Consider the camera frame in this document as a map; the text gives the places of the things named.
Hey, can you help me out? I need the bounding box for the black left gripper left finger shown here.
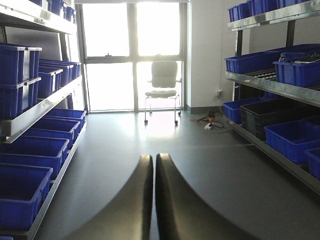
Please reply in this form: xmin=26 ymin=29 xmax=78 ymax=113
xmin=64 ymin=154 xmax=153 ymax=240

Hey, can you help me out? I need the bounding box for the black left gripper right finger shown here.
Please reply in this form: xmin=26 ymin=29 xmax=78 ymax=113
xmin=155 ymin=153 xmax=257 ymax=240

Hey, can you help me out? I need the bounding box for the right metal shelf rack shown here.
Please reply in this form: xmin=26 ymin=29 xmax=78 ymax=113
xmin=224 ymin=0 xmax=320 ymax=196

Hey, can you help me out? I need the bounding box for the metal shelf rack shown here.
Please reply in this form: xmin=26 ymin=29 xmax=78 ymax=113
xmin=0 ymin=0 xmax=86 ymax=240
xmin=224 ymin=0 xmax=320 ymax=196

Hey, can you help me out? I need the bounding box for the blue bin with parts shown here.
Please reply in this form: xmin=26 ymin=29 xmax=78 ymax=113
xmin=273 ymin=51 xmax=320 ymax=88

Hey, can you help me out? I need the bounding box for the left metal shelf rack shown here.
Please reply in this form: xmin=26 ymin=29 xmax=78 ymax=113
xmin=0 ymin=0 xmax=86 ymax=240

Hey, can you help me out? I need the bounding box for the white power strip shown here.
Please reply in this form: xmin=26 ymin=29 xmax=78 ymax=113
xmin=204 ymin=123 xmax=214 ymax=131

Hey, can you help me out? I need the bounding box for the blue bin nearest left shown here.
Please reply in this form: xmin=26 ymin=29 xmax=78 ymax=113
xmin=0 ymin=163 xmax=53 ymax=231

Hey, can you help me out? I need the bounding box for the black plastic crate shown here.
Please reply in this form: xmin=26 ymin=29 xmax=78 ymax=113
xmin=240 ymin=98 xmax=320 ymax=141

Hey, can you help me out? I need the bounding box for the white office chair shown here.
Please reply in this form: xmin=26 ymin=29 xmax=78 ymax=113
xmin=144 ymin=60 xmax=182 ymax=126

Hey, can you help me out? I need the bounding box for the blue bin right lower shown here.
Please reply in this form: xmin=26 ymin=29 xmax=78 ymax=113
xmin=264 ymin=120 xmax=320 ymax=165

